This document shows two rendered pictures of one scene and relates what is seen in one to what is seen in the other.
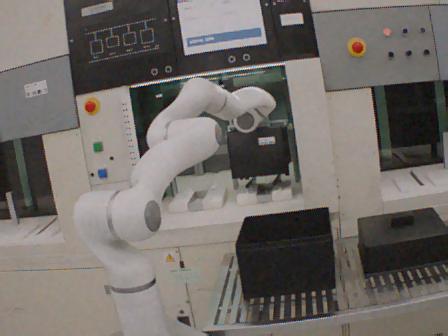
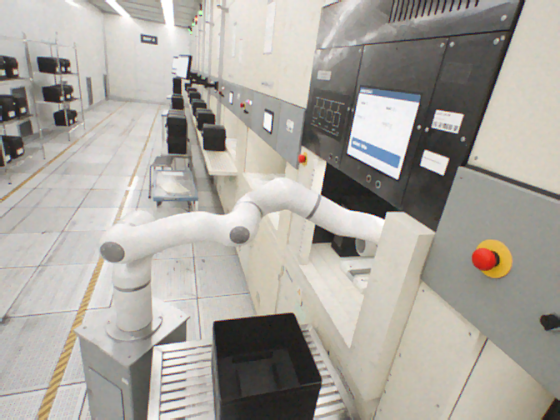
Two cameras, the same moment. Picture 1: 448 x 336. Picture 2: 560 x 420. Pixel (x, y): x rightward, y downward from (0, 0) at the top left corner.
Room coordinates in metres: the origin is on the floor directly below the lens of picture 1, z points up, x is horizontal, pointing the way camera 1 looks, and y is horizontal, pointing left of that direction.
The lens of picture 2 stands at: (1.29, -0.77, 1.67)
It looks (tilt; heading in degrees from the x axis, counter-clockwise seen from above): 22 degrees down; 60
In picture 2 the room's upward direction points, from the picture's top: 8 degrees clockwise
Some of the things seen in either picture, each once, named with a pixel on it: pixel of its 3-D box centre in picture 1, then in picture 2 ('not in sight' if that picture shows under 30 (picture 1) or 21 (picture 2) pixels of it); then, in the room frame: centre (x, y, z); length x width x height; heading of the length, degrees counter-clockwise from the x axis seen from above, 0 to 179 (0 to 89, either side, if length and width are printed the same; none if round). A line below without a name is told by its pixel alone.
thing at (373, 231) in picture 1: (402, 235); not in sight; (1.61, -0.53, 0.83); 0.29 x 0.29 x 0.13; 81
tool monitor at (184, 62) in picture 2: not in sight; (197, 72); (2.12, 3.44, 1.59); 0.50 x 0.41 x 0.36; 172
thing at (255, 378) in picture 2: (288, 251); (261, 369); (1.61, -0.15, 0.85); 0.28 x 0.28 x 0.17; 80
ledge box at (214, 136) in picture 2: not in sight; (213, 137); (2.21, 2.91, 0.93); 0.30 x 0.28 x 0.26; 79
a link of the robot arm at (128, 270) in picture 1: (112, 238); (134, 247); (1.30, 0.29, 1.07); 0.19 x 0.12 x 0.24; 63
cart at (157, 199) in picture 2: not in sight; (176, 200); (1.76, 2.69, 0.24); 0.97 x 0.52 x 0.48; 85
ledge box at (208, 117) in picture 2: not in sight; (205, 121); (2.37, 4.09, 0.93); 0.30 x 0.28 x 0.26; 85
